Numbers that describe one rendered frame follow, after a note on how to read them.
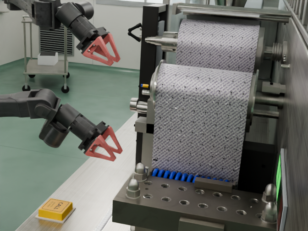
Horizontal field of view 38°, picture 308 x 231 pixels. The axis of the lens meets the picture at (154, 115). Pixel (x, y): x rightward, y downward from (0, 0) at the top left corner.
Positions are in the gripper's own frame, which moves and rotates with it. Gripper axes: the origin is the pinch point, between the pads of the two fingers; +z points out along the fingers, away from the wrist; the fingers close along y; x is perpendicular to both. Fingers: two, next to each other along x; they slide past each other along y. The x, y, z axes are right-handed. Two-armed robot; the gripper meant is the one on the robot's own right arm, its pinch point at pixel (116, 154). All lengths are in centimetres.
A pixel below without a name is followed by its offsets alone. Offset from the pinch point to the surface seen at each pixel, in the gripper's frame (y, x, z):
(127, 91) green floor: -443, -151, -58
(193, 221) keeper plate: 21.0, 10.0, 23.9
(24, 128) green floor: -266, -181, -99
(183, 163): 0.2, 10.3, 15.9
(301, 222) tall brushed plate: 62, 41, 24
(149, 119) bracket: -6.9, 11.5, 1.2
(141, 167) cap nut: 7.8, 5.7, 7.5
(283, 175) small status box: 34, 35, 27
